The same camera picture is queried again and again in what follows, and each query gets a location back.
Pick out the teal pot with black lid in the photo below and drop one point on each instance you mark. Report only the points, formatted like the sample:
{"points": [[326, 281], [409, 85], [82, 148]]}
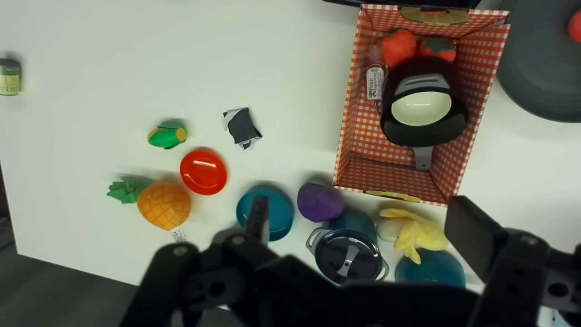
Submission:
{"points": [[348, 257]]}

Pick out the small red toy tomato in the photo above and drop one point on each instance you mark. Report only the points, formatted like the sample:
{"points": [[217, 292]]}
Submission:
{"points": [[575, 28]]}

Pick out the teal toy frying pan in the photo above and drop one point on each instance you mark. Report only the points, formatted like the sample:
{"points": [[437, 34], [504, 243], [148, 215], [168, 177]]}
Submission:
{"points": [[280, 210]]}

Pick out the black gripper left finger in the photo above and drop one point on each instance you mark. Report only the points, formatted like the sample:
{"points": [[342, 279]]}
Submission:
{"points": [[259, 219]]}

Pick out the red round toy plate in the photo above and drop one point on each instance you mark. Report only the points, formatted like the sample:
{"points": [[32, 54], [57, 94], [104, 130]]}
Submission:
{"points": [[204, 172]]}

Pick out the plush corn cob toy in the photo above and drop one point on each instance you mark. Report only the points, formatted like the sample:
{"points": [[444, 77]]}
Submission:
{"points": [[166, 136]]}

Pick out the small green labelled jar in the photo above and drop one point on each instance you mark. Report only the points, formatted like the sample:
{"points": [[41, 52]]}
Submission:
{"points": [[10, 77]]}

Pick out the purple plush eggplant toy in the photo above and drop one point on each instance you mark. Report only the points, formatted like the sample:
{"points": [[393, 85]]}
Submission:
{"points": [[320, 203]]}

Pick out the red toy fruit green calyx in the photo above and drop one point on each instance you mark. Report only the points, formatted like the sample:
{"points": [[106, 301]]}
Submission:
{"points": [[440, 52]]}

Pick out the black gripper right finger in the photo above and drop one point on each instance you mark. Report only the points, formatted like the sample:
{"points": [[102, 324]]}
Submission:
{"points": [[478, 234]]}

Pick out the plush pineapple toy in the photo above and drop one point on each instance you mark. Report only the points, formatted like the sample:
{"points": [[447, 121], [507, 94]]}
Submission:
{"points": [[164, 206]]}

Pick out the yellow toy banana peel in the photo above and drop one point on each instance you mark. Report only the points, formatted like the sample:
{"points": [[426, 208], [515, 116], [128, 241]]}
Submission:
{"points": [[418, 237]]}

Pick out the small clear labelled bottle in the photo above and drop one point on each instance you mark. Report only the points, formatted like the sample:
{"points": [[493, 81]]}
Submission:
{"points": [[375, 83]]}

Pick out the orange checkered paper box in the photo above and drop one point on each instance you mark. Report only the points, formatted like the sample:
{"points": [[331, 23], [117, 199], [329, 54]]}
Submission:
{"points": [[357, 121]]}

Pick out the black pot cream inside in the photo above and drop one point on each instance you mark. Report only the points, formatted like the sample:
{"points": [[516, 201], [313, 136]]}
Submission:
{"points": [[424, 130]]}

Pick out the small black metal clip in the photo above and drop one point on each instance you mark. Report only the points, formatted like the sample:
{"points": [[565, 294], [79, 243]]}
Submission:
{"points": [[242, 126]]}

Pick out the orange-red toy fruit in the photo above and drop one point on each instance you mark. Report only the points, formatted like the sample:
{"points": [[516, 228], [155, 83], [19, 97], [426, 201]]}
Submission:
{"points": [[398, 48]]}

